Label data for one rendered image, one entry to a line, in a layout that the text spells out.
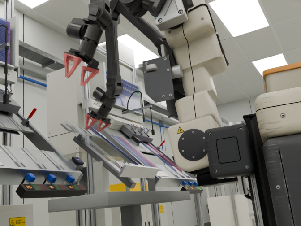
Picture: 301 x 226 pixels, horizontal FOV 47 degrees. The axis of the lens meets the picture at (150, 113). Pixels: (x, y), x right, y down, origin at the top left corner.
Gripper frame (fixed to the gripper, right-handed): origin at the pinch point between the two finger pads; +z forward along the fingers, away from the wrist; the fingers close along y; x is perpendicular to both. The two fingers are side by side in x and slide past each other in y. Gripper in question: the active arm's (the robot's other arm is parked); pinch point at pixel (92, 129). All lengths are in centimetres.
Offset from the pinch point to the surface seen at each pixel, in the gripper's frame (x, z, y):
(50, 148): -1.5, 15.6, 19.2
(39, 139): -10.9, 16.4, 19.2
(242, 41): -130, -156, -388
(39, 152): 4.3, 15.3, 30.6
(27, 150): 4.2, 15.1, 37.3
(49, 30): -275, -13, -164
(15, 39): -68, -16, 18
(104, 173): 14.7, 17.5, -9.7
